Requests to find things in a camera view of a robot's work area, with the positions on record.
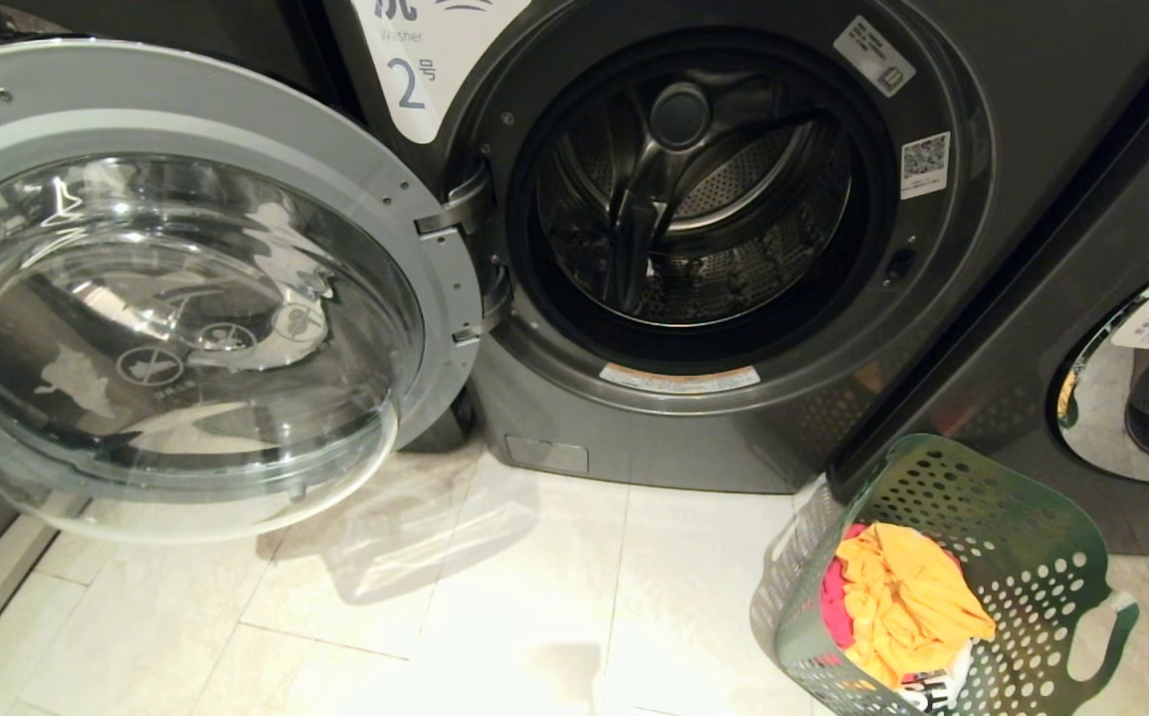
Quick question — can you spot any chrome rimmed round washer door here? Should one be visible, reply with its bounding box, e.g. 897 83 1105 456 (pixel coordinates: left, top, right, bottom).
1048 247 1149 487

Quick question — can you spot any green perforated laundry basket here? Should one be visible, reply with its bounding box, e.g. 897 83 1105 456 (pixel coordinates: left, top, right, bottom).
750 434 1140 716

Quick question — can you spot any dark grey neighbouring washing machine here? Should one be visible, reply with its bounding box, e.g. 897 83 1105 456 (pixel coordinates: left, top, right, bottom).
828 60 1149 558

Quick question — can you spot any white printed garment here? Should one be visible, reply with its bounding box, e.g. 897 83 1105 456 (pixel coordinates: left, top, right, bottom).
894 641 975 714

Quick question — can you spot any yellow garment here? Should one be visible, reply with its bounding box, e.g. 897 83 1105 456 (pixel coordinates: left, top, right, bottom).
835 522 997 691

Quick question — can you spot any round glass washer door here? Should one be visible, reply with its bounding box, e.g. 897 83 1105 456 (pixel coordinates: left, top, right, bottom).
0 38 484 543

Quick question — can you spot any pink garment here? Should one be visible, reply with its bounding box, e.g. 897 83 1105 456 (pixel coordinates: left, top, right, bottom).
820 524 869 652

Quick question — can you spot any steel washer drum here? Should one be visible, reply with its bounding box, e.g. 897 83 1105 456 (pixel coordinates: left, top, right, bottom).
532 62 855 329

